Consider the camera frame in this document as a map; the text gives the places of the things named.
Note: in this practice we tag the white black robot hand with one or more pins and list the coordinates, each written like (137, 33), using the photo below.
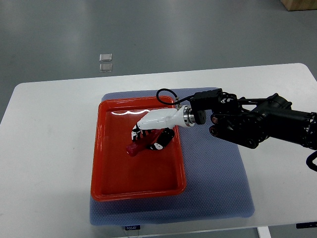
(165, 119)

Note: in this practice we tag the red pepper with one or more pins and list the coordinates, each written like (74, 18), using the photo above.
(142, 143)

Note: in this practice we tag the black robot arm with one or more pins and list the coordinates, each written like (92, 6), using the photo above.
(246, 122)

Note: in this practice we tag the red plastic tray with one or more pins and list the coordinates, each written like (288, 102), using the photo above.
(116, 175)

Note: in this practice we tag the upper floor metal plate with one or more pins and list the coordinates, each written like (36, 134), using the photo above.
(105, 57)

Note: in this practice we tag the blue grey mat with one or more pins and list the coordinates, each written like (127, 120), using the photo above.
(216, 184)

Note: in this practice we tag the black table label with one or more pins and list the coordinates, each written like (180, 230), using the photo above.
(132, 228)

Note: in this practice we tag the white table leg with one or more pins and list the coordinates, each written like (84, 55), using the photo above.
(263, 232)

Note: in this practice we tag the black table control panel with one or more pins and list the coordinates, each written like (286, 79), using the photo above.
(306, 225)

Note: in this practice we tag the wooden box corner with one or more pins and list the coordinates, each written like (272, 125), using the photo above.
(298, 5)

